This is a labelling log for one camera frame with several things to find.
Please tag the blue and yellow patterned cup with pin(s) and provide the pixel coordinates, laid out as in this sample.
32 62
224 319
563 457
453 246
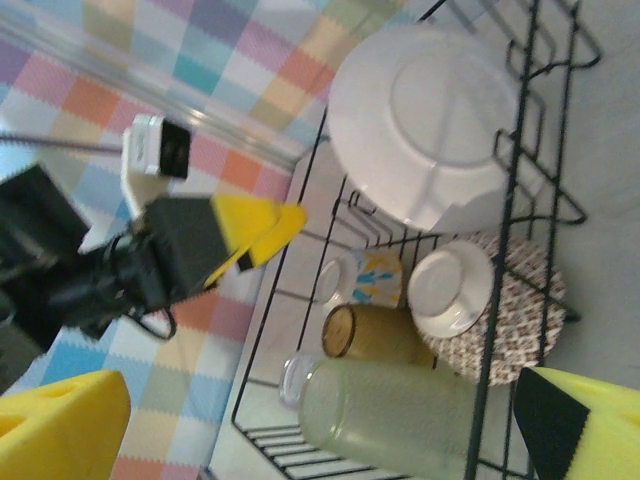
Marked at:
377 277

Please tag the small white plate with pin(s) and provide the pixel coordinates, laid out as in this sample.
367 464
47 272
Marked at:
425 125

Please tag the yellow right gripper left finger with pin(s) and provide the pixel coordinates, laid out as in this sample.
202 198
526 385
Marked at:
55 430

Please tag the small clear glass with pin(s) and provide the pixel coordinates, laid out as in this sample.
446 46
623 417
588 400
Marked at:
289 385

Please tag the frosted green glass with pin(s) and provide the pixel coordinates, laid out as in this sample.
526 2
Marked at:
395 415

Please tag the checkered colourful tablecloth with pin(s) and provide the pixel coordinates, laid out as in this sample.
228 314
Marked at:
150 95

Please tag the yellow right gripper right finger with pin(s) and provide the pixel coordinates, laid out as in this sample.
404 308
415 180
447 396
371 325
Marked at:
605 430

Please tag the patterned teacup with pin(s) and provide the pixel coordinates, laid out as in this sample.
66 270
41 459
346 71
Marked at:
530 320

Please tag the amber glass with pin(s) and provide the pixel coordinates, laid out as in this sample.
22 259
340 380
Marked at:
375 335

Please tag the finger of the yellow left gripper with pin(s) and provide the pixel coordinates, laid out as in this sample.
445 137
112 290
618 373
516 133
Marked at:
245 220
285 225

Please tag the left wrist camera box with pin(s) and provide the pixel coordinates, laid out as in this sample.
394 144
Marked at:
155 147

